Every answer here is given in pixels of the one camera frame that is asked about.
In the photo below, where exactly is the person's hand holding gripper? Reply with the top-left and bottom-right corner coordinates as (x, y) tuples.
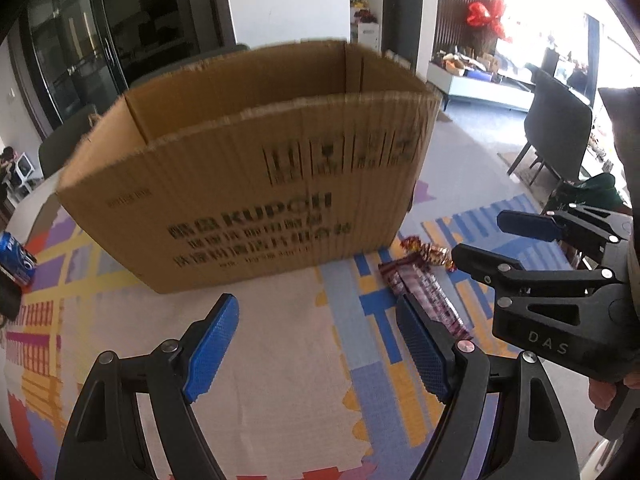
(588, 372), (640, 411)

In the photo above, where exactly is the green cloth on chair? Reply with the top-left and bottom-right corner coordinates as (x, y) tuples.
(542, 172), (625, 212)

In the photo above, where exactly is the gold-red wrapped candy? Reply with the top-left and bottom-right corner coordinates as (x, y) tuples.
(400, 235), (457, 273)

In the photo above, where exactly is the purple striped snack packet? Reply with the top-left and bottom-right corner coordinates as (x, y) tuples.
(378, 254), (472, 340)

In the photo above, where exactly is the dark grey chair right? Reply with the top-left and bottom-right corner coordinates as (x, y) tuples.
(508, 68), (593, 181)

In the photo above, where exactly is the white low tv cabinet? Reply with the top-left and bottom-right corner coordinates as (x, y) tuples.
(426, 52), (534, 112)

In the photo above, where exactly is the black mug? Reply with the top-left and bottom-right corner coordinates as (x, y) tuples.
(0, 269), (23, 327)

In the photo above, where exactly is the blue Pepsi can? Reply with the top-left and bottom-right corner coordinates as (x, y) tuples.
(0, 231), (37, 286)

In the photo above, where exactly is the red balloon flower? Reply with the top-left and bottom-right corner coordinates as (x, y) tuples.
(466, 0), (511, 41)

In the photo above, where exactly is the open cardboard box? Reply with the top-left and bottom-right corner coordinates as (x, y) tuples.
(56, 40), (442, 294)

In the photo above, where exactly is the white small side shelf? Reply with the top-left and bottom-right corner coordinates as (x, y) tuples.
(1, 146), (42, 203)

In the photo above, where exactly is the dark grey chair left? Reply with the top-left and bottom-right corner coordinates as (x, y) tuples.
(38, 104), (98, 179)

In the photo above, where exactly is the black glass sliding door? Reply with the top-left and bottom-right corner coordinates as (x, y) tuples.
(8, 0), (235, 136)

